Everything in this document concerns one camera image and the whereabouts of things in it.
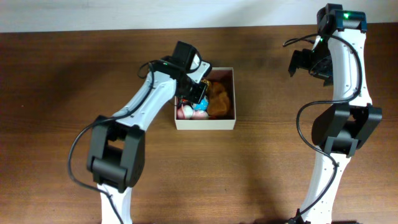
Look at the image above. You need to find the yellow small toy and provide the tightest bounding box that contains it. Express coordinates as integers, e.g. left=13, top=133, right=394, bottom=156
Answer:
left=201, top=79, right=212, bottom=91

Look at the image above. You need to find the blue grey ball toy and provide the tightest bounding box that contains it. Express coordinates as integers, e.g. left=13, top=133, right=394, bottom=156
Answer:
left=192, top=98, right=209, bottom=111

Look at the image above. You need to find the brown plush bear toy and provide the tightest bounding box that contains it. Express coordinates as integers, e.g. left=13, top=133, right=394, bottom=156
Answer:
left=207, top=82, right=231, bottom=117

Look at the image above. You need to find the pink white duck toy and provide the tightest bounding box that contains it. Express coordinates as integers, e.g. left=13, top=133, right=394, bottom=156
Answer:
left=177, top=105, right=209, bottom=120

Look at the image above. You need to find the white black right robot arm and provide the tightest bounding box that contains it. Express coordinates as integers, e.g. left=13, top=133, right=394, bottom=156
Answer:
left=288, top=3, right=382, bottom=223

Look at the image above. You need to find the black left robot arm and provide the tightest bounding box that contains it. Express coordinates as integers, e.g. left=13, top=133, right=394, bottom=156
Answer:
left=86, top=41, right=212, bottom=223

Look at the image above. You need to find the white cardboard box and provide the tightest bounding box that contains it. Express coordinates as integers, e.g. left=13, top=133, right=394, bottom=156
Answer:
left=174, top=67, right=236, bottom=130

